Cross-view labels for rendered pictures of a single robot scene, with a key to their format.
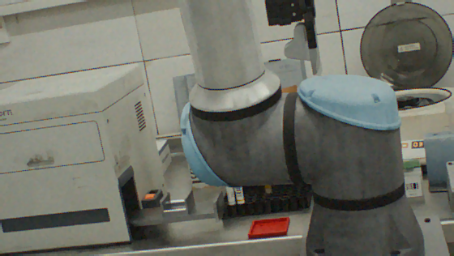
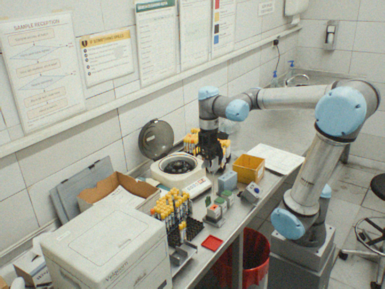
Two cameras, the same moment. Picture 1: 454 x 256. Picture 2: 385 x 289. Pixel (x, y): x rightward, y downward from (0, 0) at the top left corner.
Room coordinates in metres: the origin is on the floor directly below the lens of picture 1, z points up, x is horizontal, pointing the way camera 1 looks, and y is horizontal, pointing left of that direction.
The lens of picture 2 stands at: (0.82, 0.94, 1.88)
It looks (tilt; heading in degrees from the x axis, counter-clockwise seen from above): 27 degrees down; 296
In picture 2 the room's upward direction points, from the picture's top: 3 degrees counter-clockwise
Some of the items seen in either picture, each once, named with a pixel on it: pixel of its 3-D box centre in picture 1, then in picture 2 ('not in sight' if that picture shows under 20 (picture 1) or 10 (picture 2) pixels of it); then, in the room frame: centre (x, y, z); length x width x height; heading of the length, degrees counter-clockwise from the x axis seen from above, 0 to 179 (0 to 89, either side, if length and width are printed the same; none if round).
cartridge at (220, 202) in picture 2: not in sight; (220, 206); (1.26, -0.24, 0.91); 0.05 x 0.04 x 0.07; 168
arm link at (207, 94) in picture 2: not in sight; (209, 102); (1.26, -0.15, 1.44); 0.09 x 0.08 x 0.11; 162
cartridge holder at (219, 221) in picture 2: not in sight; (213, 217); (1.26, -0.17, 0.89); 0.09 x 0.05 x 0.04; 168
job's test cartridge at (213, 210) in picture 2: not in sight; (213, 213); (1.26, -0.17, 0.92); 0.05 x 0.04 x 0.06; 168
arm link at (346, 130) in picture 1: (346, 131); (311, 199); (0.87, -0.14, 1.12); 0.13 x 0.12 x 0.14; 72
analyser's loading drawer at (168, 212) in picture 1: (167, 208); (174, 261); (1.30, 0.14, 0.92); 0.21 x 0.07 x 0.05; 78
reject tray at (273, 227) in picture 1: (269, 227); (212, 242); (1.22, -0.04, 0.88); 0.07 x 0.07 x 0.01; 78
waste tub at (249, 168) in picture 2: not in sight; (248, 169); (1.22, -0.57, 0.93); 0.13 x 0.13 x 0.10; 83
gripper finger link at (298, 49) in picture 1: (301, 51); (213, 166); (1.25, -0.15, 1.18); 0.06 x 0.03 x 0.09; 80
